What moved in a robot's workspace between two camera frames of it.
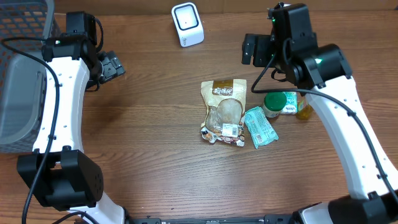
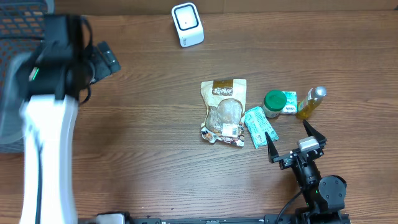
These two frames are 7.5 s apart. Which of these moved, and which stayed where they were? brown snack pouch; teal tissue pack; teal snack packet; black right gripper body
Moved: black right gripper body
Stayed: teal snack packet; teal tissue pack; brown snack pouch
